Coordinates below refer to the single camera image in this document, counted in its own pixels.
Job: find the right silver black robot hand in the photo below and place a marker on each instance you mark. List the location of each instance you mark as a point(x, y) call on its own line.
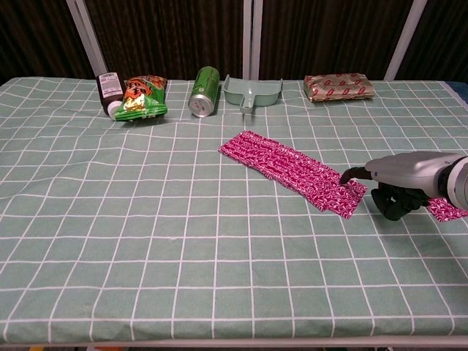
point(406, 172)

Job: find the pink patterned cloth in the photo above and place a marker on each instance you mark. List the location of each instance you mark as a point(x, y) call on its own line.
point(285, 168)

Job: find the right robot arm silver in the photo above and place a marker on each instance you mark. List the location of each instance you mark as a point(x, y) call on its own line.
point(457, 181)

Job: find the gold red wrapped packet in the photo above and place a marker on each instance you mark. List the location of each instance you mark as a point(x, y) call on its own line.
point(338, 87)

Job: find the pale green plastic dustpan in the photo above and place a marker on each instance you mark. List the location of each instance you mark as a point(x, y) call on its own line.
point(252, 93)

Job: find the green drink can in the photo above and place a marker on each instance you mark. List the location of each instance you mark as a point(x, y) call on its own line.
point(204, 93)

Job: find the green white checked tablecloth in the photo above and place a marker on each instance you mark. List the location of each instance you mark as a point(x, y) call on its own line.
point(146, 237)

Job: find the green orange snack bag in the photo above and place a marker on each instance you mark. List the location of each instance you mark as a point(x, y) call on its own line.
point(140, 100)

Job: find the dark brown curtain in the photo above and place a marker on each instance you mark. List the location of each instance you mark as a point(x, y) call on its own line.
point(168, 33)

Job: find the brown bottle white label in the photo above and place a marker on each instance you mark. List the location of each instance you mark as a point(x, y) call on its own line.
point(108, 89)

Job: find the slanted white frame post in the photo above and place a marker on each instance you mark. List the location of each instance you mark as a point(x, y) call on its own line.
point(404, 40)
point(87, 36)

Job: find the upright white frame post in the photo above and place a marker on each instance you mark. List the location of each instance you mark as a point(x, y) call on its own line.
point(252, 36)

